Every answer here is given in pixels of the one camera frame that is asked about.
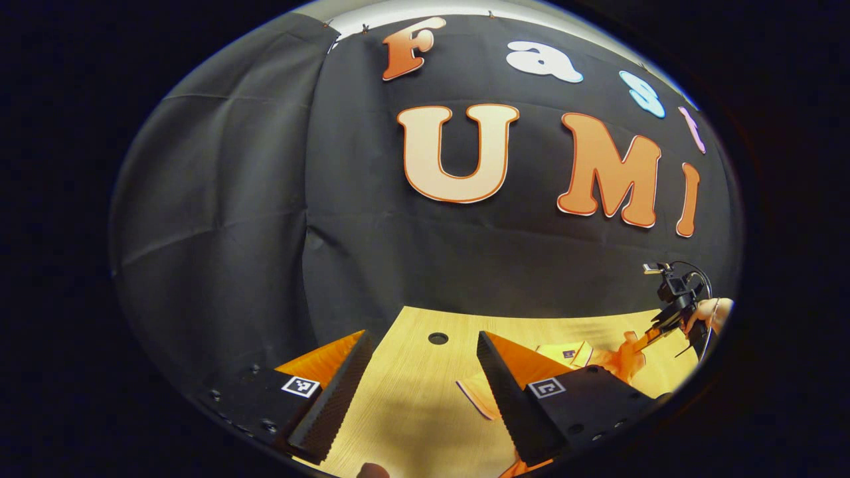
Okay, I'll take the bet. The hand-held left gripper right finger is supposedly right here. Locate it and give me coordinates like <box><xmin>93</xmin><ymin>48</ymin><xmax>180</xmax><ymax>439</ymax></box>
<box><xmin>476</xmin><ymin>330</ymin><xmax>673</xmax><ymax>468</ymax></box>

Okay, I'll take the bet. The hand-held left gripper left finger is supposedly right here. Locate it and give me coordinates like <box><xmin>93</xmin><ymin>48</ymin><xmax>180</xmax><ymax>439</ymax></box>
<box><xmin>193</xmin><ymin>329</ymin><xmax>376</xmax><ymax>465</ymax></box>

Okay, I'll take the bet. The orange polo T-shirt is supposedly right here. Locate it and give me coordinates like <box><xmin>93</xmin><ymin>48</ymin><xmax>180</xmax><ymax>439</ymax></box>
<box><xmin>456</xmin><ymin>330</ymin><xmax>658</xmax><ymax>478</ymax></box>

